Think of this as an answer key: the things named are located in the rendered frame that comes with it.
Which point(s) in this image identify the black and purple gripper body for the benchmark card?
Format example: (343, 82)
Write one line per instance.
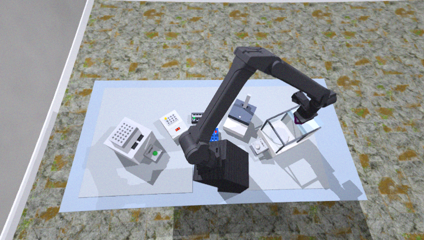
(305, 117)

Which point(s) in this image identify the white block with grey holes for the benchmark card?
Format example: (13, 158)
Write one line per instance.
(174, 125)

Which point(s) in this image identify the blue tube rack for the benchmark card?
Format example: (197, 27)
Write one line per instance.
(215, 137)

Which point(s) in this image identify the white block with round holes on base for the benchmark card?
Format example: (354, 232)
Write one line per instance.
(135, 141)

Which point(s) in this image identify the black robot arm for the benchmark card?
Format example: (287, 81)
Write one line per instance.
(195, 141)

